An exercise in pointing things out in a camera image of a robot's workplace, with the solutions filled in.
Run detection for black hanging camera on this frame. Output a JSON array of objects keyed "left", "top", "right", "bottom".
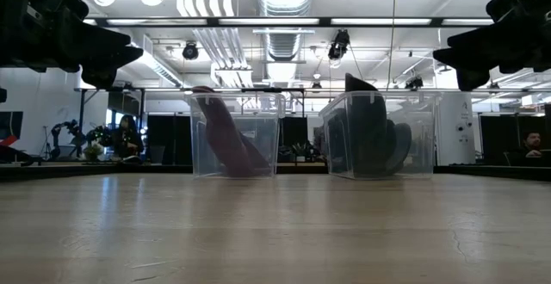
[
  {"left": 327, "top": 28, "right": 351, "bottom": 61},
  {"left": 404, "top": 76, "right": 425, "bottom": 91},
  {"left": 182, "top": 41, "right": 200, "bottom": 61}
]

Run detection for clear plastic bin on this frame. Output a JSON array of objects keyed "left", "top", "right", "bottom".
[
  {"left": 319, "top": 90, "right": 441, "bottom": 180},
  {"left": 184, "top": 90, "right": 286, "bottom": 179}
]

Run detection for black overhead light bar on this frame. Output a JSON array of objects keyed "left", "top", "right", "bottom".
[{"left": 84, "top": 15, "right": 496, "bottom": 28}]

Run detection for dark baseball cap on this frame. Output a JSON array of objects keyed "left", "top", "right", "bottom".
[{"left": 344, "top": 72, "right": 412, "bottom": 177}]

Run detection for white pillar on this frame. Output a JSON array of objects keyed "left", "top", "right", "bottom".
[{"left": 438, "top": 92, "right": 477, "bottom": 166}]

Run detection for person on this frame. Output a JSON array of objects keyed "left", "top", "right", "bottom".
[
  {"left": 507, "top": 131, "right": 547, "bottom": 167},
  {"left": 112, "top": 114, "right": 145, "bottom": 164}
]

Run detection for maroon baseball cap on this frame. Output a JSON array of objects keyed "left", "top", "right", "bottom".
[{"left": 191, "top": 85, "right": 273, "bottom": 178}]

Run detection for black aluminium table frame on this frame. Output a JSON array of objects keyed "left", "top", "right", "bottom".
[{"left": 0, "top": 161, "right": 551, "bottom": 182}]

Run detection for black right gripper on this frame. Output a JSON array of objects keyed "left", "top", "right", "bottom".
[{"left": 432, "top": 0, "right": 551, "bottom": 92}]

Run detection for potted flowers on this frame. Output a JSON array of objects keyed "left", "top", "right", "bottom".
[{"left": 84, "top": 124, "right": 113, "bottom": 163}]

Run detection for silver ventilation duct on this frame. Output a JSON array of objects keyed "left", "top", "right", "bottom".
[{"left": 257, "top": 0, "right": 316, "bottom": 83}]

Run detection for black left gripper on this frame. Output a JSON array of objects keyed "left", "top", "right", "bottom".
[{"left": 0, "top": 0, "right": 144, "bottom": 90}]

